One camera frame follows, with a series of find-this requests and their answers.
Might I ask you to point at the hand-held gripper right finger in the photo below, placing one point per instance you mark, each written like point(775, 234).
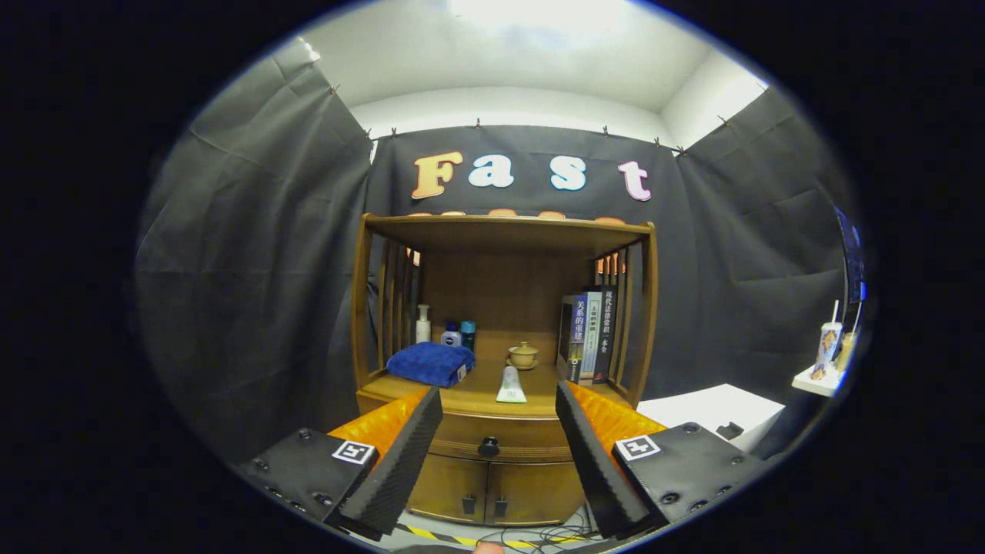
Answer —
point(596, 462)

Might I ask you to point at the white green tube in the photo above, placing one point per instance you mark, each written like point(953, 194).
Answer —
point(511, 388)

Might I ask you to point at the white box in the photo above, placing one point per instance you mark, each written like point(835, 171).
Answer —
point(708, 408)

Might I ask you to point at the black spine book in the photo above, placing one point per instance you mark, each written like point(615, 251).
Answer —
point(606, 331)

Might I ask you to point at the white blue lotion bottle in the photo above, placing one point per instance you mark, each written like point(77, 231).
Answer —
point(451, 338)

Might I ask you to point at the white spine book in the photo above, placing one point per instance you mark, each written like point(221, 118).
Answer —
point(591, 331)

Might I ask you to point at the wooden drawer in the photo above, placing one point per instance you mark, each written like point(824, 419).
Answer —
point(523, 442)

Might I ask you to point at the blue folded towel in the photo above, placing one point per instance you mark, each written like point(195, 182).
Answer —
point(427, 362)

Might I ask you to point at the brown drink cup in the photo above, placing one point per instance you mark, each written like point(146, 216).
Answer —
point(848, 350)

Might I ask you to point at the printed paper cup with straw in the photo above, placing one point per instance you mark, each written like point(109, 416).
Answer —
point(829, 342)

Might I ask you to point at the beige lidded teacup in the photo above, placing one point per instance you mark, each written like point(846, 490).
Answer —
point(523, 356)

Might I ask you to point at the yellow black hazard tape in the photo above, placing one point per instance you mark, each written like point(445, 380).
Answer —
point(423, 532)

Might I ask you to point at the black backdrop cloth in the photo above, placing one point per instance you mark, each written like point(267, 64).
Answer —
point(246, 269)

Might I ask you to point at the wooden cabinet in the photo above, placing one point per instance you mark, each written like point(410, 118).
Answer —
point(500, 235)

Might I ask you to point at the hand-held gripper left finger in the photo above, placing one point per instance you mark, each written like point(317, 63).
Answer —
point(400, 462)

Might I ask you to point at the dark monitor screen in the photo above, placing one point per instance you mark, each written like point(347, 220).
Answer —
point(853, 261)

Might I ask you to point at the white wall shelf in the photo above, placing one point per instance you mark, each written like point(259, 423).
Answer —
point(816, 383)

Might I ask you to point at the wooden countertop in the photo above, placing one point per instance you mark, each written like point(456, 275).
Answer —
point(477, 396)

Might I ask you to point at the blue spine book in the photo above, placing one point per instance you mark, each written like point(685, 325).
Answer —
point(573, 338)

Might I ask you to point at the wooden cabinet door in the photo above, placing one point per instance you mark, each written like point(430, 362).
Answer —
point(535, 492)
point(450, 485)

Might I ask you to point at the white pump bottle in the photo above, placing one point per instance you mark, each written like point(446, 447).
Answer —
point(423, 329)

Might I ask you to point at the teal bottle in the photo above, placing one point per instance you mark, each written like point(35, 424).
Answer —
point(468, 332)

